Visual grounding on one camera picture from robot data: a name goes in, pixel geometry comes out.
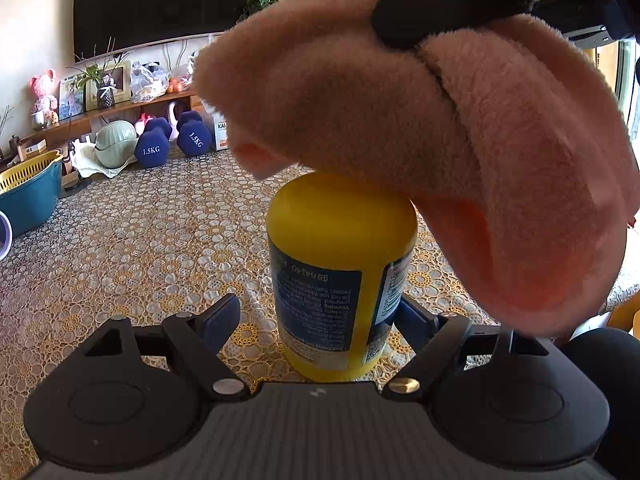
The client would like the wooden television stand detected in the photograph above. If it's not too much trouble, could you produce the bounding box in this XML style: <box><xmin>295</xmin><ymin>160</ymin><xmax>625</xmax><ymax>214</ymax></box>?
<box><xmin>0</xmin><ymin>87</ymin><xmax>206</xmax><ymax>171</ymax></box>

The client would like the orange tissue pack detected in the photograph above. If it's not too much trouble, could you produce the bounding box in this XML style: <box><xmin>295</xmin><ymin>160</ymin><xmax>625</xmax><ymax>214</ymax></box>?
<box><xmin>212</xmin><ymin>112</ymin><xmax>236</xmax><ymax>152</ymax></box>

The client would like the crumpled clear plastic bag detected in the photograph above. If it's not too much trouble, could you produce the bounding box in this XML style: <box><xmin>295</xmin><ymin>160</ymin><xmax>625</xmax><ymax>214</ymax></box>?
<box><xmin>130</xmin><ymin>61</ymin><xmax>169</xmax><ymax>104</ymax></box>

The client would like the pink fluffy towel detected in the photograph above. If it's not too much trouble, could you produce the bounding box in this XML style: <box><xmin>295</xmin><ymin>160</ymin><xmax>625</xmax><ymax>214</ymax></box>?
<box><xmin>192</xmin><ymin>0</ymin><xmax>640</xmax><ymax>338</ymax></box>

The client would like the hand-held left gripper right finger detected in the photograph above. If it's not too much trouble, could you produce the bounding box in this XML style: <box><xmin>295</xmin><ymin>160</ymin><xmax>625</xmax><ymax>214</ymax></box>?
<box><xmin>382</xmin><ymin>294</ymin><xmax>566</xmax><ymax>403</ymax></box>

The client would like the white cloth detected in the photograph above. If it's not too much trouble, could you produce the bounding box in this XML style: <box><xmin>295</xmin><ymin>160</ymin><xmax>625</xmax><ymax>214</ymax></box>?
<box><xmin>70</xmin><ymin>141</ymin><xmax>138</xmax><ymax>179</ymax></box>

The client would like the small plant in dark vase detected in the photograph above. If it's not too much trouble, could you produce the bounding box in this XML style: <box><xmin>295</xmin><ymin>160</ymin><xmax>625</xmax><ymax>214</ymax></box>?
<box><xmin>67</xmin><ymin>37</ymin><xmax>131</xmax><ymax>111</ymax></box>

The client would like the purple kettlebell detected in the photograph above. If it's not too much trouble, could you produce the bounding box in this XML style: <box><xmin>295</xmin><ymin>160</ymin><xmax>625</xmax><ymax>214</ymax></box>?
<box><xmin>167</xmin><ymin>101</ymin><xmax>183</xmax><ymax>141</ymax></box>

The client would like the yellow lace tablecloth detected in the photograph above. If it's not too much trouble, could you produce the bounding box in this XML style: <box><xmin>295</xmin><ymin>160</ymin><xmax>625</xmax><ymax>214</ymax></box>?
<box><xmin>0</xmin><ymin>145</ymin><xmax>640</xmax><ymax>461</ymax></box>

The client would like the black flat television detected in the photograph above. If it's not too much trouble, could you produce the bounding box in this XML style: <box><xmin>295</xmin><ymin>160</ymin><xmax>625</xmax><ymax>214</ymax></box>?
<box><xmin>73</xmin><ymin>0</ymin><xmax>257</xmax><ymax>62</ymax></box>

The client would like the teal plastic basin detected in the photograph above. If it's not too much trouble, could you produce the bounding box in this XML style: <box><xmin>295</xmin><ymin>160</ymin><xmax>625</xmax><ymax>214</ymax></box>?
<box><xmin>0</xmin><ymin>152</ymin><xmax>65</xmax><ymax>238</ymax></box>

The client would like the blue dumbbell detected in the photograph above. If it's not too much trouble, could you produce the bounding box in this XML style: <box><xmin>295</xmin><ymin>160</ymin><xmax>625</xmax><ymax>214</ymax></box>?
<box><xmin>134</xmin><ymin>117</ymin><xmax>173</xmax><ymax>169</ymax></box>
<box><xmin>176</xmin><ymin>111</ymin><xmax>212</xmax><ymax>157</ymax></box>

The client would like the yellow colander basket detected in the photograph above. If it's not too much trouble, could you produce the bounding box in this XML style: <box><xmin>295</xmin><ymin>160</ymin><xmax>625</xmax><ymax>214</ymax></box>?
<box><xmin>0</xmin><ymin>150</ymin><xmax>63</xmax><ymax>193</ymax></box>

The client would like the yellow bottle with blue label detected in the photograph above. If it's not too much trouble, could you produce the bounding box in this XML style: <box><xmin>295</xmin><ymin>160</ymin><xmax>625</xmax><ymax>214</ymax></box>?
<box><xmin>266</xmin><ymin>171</ymin><xmax>418</xmax><ymax>382</ymax></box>

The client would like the portrait photo print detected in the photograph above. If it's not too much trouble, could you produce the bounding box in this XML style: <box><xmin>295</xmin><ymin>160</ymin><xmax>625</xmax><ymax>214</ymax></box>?
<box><xmin>59</xmin><ymin>74</ymin><xmax>87</xmax><ymax>122</ymax></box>

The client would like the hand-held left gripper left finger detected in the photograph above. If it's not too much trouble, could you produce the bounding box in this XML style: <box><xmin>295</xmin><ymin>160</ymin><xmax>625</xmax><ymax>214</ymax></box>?
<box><xmin>82</xmin><ymin>293</ymin><xmax>251</xmax><ymax>403</ymax></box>

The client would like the pink plastic mug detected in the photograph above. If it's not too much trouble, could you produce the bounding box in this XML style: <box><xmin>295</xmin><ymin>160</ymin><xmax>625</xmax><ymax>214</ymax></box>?
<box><xmin>0</xmin><ymin>210</ymin><xmax>13</xmax><ymax>261</ymax></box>

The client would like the cream photo frame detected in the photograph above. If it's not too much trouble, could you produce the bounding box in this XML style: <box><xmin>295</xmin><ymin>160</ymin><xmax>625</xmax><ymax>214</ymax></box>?
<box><xmin>84</xmin><ymin>60</ymin><xmax>132</xmax><ymax>112</ymax></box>

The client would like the pink bear figure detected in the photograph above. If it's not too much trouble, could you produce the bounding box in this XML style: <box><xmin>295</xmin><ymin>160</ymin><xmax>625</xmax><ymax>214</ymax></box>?
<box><xmin>30</xmin><ymin>69</ymin><xmax>58</xmax><ymax>126</ymax></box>

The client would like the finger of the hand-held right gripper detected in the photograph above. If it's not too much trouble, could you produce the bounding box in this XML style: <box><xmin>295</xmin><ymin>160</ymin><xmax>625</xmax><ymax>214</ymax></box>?
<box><xmin>371</xmin><ymin>0</ymin><xmax>538</xmax><ymax>50</ymax></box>

